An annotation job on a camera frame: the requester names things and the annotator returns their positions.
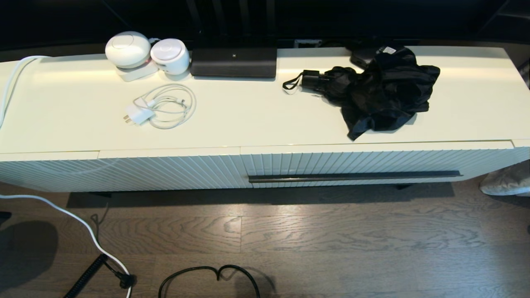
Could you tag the pale grey cushion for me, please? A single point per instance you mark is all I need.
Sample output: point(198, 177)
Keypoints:
point(507, 180)

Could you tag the small white round speaker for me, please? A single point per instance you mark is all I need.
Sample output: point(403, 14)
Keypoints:
point(170, 56)

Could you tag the black rectangular router box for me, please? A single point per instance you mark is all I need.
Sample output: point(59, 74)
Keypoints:
point(234, 64)

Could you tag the black angled power plug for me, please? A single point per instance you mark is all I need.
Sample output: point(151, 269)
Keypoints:
point(126, 281)

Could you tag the white plug charger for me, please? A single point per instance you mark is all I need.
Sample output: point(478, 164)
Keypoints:
point(138, 114)

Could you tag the black folding umbrella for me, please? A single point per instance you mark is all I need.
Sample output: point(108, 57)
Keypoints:
point(381, 95)

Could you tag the flat white base box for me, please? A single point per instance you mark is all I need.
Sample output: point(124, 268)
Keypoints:
point(134, 75)

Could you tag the black set-top box with label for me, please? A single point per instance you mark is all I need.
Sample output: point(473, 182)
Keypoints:
point(361, 58)

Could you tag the white fluted drawer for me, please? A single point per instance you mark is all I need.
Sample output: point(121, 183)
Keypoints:
point(331, 162)

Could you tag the large white round speaker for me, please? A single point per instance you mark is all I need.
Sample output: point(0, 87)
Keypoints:
point(126, 49)

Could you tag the white ribbed tv cabinet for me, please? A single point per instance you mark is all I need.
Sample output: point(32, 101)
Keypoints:
point(248, 120)

